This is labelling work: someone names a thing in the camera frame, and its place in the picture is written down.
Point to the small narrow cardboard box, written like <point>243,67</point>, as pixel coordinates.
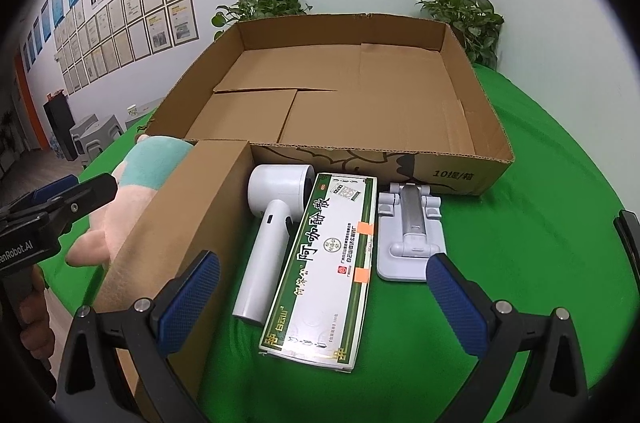
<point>200,203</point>

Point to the black object at table edge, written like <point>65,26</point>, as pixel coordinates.
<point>629,235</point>

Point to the green tablecloth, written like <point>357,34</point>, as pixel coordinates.
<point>550,253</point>

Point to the grey stool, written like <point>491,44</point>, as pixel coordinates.
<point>111,128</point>
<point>85,138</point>

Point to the grey folding phone stand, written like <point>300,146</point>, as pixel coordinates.
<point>407,228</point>

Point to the green and white medicine box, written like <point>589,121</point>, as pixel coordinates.
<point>320,278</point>

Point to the wall of framed certificates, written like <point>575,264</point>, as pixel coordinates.
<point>125,23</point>

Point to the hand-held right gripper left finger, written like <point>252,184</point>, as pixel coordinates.
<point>185,298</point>

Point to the white hair dryer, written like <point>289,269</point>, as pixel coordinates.
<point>265,253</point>

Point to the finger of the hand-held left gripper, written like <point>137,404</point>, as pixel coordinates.
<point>50,190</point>
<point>90,193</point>

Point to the potted green plant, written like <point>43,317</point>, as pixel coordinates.
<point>465,23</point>
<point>260,8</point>

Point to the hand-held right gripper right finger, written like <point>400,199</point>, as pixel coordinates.
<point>455,303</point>

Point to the black cabinet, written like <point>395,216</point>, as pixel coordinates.
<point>60,128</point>

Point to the large cardboard box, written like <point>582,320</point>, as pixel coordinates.
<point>400,78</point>

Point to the person's left hand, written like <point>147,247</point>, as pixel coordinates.
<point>35,333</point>

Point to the white paper cup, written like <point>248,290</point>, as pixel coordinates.
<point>132,111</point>

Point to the pink plush toy teal shirt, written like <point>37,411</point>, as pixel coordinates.
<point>145,163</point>

